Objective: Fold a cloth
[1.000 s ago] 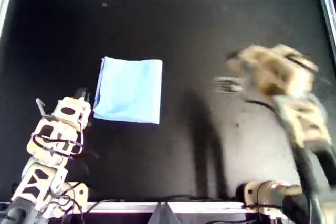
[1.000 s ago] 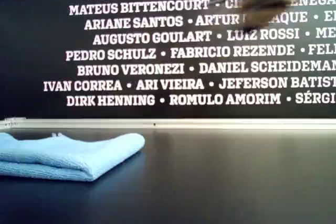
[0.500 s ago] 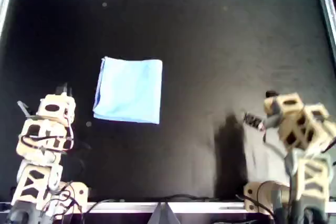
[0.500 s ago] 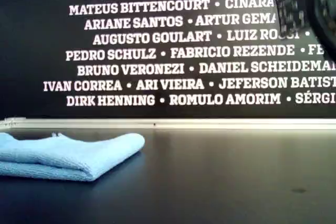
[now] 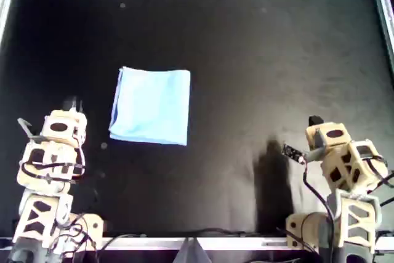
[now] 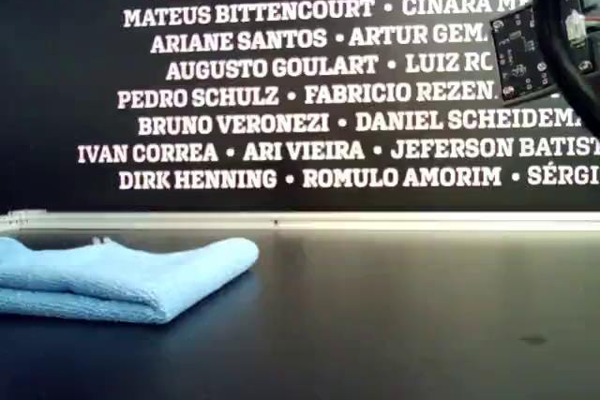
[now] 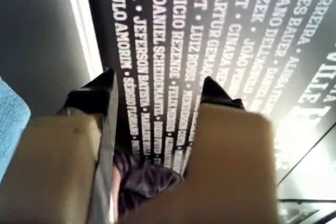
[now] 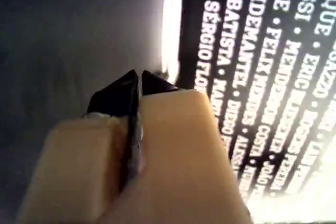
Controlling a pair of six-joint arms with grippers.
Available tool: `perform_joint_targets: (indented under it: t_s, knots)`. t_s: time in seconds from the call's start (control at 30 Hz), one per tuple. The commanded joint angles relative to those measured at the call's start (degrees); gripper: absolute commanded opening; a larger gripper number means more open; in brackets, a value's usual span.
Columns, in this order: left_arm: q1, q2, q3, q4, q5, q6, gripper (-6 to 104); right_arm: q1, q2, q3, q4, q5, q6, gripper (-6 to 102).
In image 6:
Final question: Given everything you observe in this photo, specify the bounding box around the light blue cloth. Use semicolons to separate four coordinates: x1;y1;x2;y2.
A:
0;235;261;326

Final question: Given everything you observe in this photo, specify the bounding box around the aluminium table frame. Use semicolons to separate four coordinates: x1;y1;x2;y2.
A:
0;209;600;234

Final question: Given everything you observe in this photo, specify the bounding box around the black banner with white names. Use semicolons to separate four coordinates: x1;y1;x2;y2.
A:
0;0;600;213

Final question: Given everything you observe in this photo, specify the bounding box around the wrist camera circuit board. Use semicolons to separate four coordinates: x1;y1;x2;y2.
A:
489;0;600;106

